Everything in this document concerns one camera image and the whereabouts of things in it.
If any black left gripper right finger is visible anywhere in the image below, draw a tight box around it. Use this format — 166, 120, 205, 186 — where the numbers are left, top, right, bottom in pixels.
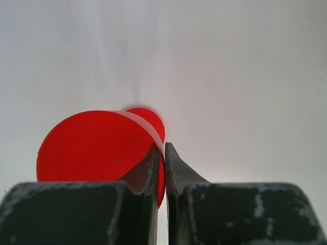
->
165, 142, 326, 244

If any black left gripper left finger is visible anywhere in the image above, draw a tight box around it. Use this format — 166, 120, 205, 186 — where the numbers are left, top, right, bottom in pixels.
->
1, 145, 160, 244

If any red wine glass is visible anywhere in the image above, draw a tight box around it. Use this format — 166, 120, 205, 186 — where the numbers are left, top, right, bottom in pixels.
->
36, 107, 166, 210

